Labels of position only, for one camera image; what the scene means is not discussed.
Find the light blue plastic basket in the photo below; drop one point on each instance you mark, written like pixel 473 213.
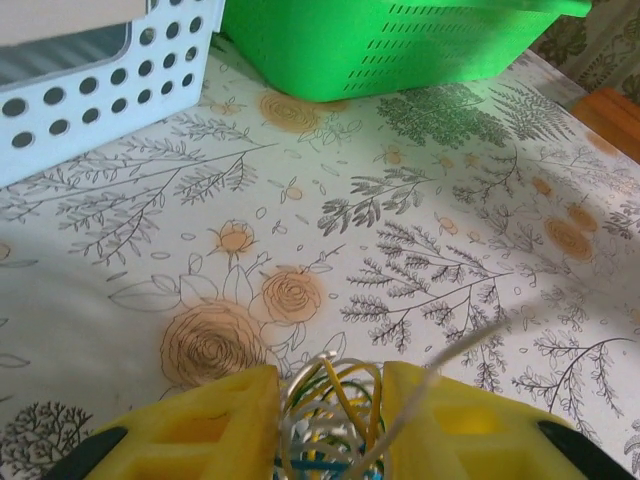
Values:
pixel 100 125

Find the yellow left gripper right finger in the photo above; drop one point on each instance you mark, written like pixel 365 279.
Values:
pixel 475 440

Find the green plastic basket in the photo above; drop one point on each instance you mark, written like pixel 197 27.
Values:
pixel 325 50

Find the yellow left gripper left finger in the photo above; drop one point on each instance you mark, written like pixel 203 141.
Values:
pixel 200 435

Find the orange wooden block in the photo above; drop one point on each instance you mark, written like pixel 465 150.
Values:
pixel 610 115

